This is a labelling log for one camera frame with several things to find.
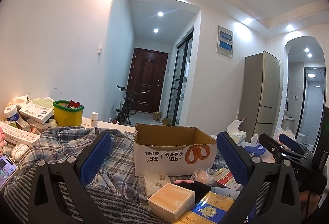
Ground red white cigarette pack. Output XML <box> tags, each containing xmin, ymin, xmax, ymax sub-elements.
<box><xmin>212</xmin><ymin>167</ymin><xmax>241</xmax><ymax>190</ymax></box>

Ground gold blue cigarette pack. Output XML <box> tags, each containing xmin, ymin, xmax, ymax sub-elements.
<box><xmin>175</xmin><ymin>192</ymin><xmax>235</xmax><ymax>224</ymax></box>

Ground black plush pouch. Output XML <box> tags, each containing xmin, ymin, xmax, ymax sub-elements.
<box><xmin>173</xmin><ymin>179</ymin><xmax>211</xmax><ymax>203</ymax></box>

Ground light wooden box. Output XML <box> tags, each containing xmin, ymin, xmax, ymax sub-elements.
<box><xmin>148</xmin><ymin>183</ymin><xmax>195</xmax><ymax>223</ymax></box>

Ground white tissue packet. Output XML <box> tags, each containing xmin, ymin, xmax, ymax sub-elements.
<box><xmin>143</xmin><ymin>172</ymin><xmax>171</xmax><ymax>198</ymax></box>

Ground bun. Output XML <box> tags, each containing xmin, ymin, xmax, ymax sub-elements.
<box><xmin>190</xmin><ymin>168</ymin><xmax>215</xmax><ymax>186</ymax></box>

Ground person's right hand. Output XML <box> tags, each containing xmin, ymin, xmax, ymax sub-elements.
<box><xmin>299</xmin><ymin>190</ymin><xmax>321</xmax><ymax>221</ymax></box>

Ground blue wet wipes pack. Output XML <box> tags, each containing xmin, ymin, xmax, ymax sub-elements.
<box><xmin>244</xmin><ymin>134</ymin><xmax>266</xmax><ymax>157</ymax></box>

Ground white tissue box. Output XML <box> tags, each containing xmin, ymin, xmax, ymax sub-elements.
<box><xmin>226</xmin><ymin>120</ymin><xmax>247</xmax><ymax>144</ymax></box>

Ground bathroom glass door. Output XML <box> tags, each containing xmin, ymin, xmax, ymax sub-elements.
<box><xmin>297</xmin><ymin>67</ymin><xmax>326</xmax><ymax>152</ymax></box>

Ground smartphone with lit screen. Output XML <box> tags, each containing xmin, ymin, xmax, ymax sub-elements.
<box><xmin>0</xmin><ymin>154</ymin><xmax>19</xmax><ymax>193</ymax></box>

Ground beige refrigerator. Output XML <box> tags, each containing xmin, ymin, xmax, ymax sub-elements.
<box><xmin>237</xmin><ymin>51</ymin><xmax>280</xmax><ymax>142</ymax></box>

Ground white earbuds case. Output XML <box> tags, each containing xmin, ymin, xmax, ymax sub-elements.
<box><xmin>11</xmin><ymin>144</ymin><xmax>29</xmax><ymax>163</ymax></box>

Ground grey striped towel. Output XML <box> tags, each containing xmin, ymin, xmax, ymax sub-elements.
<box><xmin>3</xmin><ymin>161</ymin><xmax>271</xmax><ymax>224</ymax></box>

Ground blue plaid shirt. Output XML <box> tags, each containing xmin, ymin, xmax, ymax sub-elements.
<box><xmin>19</xmin><ymin>126</ymin><xmax>232</xmax><ymax>196</ymax></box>

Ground long white medicine box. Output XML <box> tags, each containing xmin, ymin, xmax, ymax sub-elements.
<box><xmin>0</xmin><ymin>122</ymin><xmax>40</xmax><ymax>146</ymax></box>

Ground yellow green tub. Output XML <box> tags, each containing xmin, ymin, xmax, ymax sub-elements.
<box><xmin>53</xmin><ymin>100</ymin><xmax>84</xmax><ymax>127</ymax></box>

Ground white blue medicine box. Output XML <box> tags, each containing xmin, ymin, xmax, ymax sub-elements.
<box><xmin>19</xmin><ymin>103</ymin><xmax>53</xmax><ymax>124</ymax></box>

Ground white blue jar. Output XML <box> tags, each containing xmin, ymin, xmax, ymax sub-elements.
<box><xmin>4</xmin><ymin>105</ymin><xmax>20</xmax><ymax>122</ymax></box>

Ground open cardboard box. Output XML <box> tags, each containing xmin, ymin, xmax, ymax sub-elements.
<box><xmin>133</xmin><ymin>123</ymin><xmax>218</xmax><ymax>177</ymax></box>

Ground small white pill bottle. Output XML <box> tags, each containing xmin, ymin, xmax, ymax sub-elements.
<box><xmin>91</xmin><ymin>112</ymin><xmax>98</xmax><ymax>127</ymax></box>

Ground green white paper box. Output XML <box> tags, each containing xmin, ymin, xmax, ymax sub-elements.
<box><xmin>31</xmin><ymin>97</ymin><xmax>54</xmax><ymax>109</ymax></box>

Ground black bicycle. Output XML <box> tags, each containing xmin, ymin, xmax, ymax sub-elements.
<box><xmin>115</xmin><ymin>85</ymin><xmax>140</xmax><ymax>125</ymax></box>

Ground grey electrical panel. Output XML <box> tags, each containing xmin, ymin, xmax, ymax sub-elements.
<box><xmin>216</xmin><ymin>26</ymin><xmax>233</xmax><ymax>59</ymax></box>

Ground cardboard boxes on floor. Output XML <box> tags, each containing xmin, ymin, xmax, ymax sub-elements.
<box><xmin>152</xmin><ymin>111</ymin><xmax>171</xmax><ymax>125</ymax></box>

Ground black framed glass door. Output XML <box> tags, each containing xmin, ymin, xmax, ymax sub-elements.
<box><xmin>167</xmin><ymin>31</ymin><xmax>193</xmax><ymax>126</ymax></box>

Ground dark red entrance door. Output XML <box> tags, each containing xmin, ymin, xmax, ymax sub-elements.
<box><xmin>127</xmin><ymin>48</ymin><xmax>168</xmax><ymax>113</ymax></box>

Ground white wall switch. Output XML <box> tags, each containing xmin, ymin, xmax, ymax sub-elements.
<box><xmin>97</xmin><ymin>45</ymin><xmax>103</xmax><ymax>55</ymax></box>

